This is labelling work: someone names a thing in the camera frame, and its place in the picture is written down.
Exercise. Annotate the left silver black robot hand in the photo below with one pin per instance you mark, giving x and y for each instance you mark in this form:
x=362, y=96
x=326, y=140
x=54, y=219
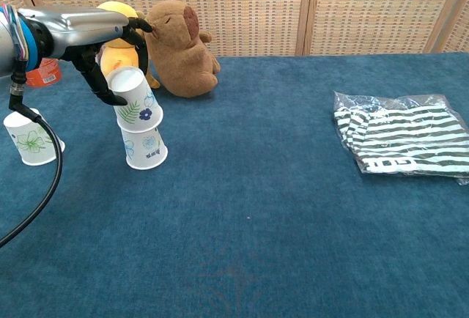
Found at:
x=77, y=28

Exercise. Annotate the paper cup navy flower fern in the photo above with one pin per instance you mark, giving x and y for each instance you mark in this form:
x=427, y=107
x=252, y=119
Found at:
x=133, y=102

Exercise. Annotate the paper cup green flower print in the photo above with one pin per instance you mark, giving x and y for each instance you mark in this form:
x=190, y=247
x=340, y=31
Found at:
x=29, y=142

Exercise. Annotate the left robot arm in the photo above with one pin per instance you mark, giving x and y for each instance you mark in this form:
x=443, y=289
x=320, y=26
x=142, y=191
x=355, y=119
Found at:
x=6, y=43

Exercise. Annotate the paper cup blue flower text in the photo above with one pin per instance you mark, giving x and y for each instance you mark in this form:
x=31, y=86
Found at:
x=143, y=149

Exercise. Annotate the yellow plush toy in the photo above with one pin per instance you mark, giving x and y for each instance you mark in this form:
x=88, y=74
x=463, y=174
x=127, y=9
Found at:
x=121, y=59

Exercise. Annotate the orange tub with red lid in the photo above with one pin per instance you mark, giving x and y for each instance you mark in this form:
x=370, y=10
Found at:
x=44, y=74

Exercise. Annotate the brown capybara plush toy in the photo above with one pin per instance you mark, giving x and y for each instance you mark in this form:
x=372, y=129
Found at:
x=181, y=58

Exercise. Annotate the woven wooden folding screen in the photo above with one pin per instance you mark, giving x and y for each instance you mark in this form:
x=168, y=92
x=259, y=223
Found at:
x=256, y=6

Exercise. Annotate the blue tablecloth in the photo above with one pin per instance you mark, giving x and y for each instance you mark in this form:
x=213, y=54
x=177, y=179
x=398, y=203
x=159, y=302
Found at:
x=256, y=204

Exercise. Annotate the striped garment in plastic bag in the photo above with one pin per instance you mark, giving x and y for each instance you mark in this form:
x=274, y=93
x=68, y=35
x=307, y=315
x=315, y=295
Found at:
x=403, y=138

